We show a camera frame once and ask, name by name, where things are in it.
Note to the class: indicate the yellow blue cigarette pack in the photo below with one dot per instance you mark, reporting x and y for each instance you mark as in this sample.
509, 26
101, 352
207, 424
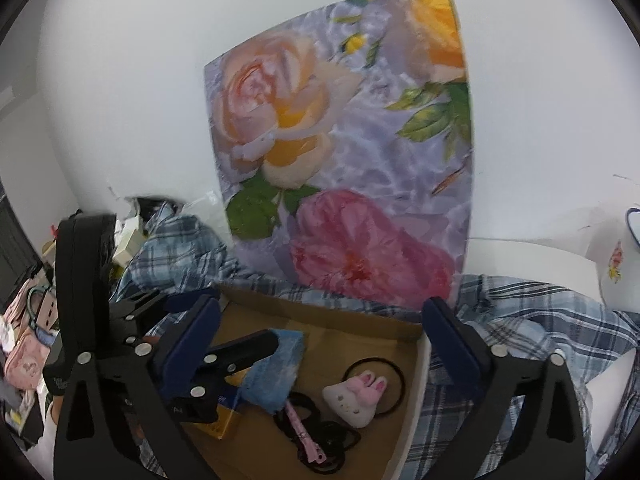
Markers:
227, 417

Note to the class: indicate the dark grey pouch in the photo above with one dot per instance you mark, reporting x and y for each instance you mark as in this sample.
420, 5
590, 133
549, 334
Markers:
150, 205

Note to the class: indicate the white enamel mug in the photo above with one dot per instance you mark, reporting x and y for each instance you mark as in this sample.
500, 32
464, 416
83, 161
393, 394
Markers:
620, 270

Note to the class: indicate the pink embroidered pouch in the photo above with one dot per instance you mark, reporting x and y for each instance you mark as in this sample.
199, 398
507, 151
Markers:
25, 360

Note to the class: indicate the pink hair clip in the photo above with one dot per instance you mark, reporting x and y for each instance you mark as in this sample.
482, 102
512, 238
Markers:
300, 425

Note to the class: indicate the blue tissue packet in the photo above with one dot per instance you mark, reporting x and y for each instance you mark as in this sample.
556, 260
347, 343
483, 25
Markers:
280, 375

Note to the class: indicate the cardboard box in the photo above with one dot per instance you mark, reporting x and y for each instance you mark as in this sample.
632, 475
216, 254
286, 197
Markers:
325, 325

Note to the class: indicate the blue plaid cloth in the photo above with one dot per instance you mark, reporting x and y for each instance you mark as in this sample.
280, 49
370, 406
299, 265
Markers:
525, 320

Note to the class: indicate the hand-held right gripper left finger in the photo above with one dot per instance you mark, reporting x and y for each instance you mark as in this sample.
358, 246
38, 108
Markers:
185, 340

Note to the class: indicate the dark panel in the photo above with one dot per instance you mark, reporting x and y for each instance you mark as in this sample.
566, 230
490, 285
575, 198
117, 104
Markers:
17, 245

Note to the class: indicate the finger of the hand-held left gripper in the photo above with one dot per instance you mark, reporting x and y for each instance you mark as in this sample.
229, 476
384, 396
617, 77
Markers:
145, 305
240, 350

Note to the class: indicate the white pink bunny plush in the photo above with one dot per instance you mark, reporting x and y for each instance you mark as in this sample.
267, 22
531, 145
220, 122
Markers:
350, 402

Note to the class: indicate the small white carton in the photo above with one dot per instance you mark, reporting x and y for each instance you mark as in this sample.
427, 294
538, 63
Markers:
130, 245

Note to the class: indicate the floral rose poster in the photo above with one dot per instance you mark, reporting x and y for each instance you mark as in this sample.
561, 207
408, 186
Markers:
350, 160

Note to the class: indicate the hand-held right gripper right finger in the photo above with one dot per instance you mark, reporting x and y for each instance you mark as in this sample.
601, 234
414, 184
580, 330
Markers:
457, 345

